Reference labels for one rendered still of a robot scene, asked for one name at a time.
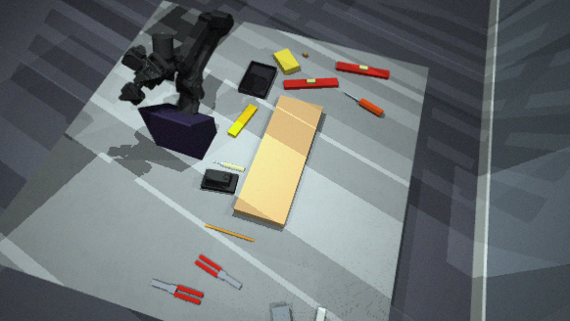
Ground orange-handled awl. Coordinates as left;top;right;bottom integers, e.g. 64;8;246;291
343;91;383;116

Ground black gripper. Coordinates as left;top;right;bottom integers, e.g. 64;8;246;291
118;52;170;106

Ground tan rectangular floor panel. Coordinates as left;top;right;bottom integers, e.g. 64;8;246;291
234;95;323;228

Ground red spirit level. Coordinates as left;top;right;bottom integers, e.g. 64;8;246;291
336;62;390;80
284;78;338;90

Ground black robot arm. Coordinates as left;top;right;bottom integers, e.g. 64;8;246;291
121;10;234;115

